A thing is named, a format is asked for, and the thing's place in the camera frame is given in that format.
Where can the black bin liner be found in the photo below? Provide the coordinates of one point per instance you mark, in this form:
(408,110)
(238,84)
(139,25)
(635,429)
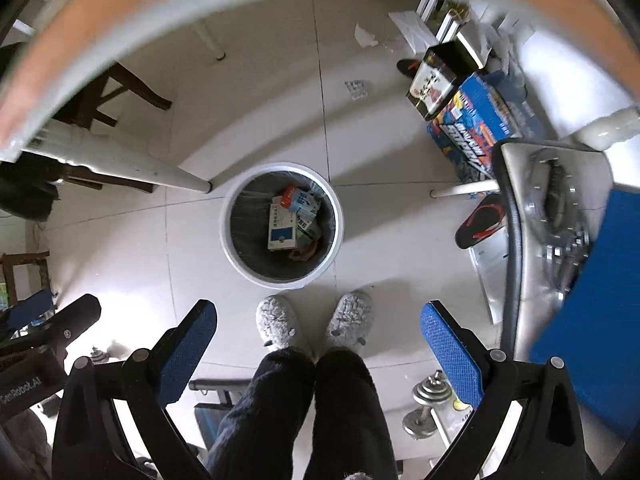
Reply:
(245,240)

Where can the person's leg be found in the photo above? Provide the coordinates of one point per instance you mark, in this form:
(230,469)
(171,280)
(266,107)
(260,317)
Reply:
(350,410)
(265,410)

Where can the white table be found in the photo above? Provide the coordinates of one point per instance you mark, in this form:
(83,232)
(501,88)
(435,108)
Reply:
(125,165)

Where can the white round trash bin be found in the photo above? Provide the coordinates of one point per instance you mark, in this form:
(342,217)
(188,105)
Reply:
(337,240)

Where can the blue cushion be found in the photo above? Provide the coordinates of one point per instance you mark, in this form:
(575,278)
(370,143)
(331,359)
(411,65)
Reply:
(595,300)

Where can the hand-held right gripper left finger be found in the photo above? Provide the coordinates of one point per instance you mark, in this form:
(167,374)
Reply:
(187,347)

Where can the black and orange slipper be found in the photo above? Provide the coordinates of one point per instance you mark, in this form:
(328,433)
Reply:
(407,66)

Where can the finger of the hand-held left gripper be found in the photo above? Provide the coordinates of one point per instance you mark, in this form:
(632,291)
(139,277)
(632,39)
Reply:
(30,306)
(75,317)

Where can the blue printed cardboard box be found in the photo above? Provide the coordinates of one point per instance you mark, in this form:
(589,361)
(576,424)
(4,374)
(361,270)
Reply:
(480,125)

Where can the small metal dumbbell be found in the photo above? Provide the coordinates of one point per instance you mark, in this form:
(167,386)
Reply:
(100,355)

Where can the black and white carton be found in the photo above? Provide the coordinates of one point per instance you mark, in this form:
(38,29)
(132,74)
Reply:
(440,82)

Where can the black metal frame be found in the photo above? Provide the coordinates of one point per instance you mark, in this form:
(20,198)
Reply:
(212,400)

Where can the dark wooden chair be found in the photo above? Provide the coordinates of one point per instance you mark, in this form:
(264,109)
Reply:
(125,85)

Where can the white paper scrap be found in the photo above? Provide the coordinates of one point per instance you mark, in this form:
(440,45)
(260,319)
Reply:
(365,35)

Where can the person's right leg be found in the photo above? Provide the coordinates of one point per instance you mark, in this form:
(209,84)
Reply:
(350,410)

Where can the person's left leg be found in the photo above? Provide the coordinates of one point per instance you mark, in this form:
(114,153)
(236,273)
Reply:
(265,410)

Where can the black and red flip-flop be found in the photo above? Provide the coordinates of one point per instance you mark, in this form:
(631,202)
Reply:
(480,222)

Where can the blue and white carton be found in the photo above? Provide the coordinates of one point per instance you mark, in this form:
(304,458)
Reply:
(301,203)

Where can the grey fluffy left slipper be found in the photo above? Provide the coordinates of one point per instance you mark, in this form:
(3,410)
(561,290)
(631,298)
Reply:
(277,320)

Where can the white plastic bag yellow face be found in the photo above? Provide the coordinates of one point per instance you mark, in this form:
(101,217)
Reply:
(452,430)

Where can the white folded papers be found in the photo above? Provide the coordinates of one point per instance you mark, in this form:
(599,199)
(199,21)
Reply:
(415,27)

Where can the person's left forearm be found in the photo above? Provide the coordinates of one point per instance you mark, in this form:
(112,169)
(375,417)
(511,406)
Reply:
(20,442)

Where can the silver blister pack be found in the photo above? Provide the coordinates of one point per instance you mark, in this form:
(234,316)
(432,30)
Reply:
(356,89)

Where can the white and blue medicine box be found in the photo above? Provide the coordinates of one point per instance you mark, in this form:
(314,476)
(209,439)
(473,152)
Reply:
(281,227)

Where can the grey fluffy slipper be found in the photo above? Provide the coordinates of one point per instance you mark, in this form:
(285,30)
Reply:
(277,320)
(350,317)

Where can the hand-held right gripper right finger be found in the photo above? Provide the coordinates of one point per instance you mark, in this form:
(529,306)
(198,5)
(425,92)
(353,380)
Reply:
(452,352)

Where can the grey fluffy right slipper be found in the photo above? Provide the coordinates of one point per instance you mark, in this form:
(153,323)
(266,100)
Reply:
(350,317)

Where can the black cloth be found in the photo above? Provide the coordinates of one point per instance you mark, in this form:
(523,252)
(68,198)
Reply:
(25,187)

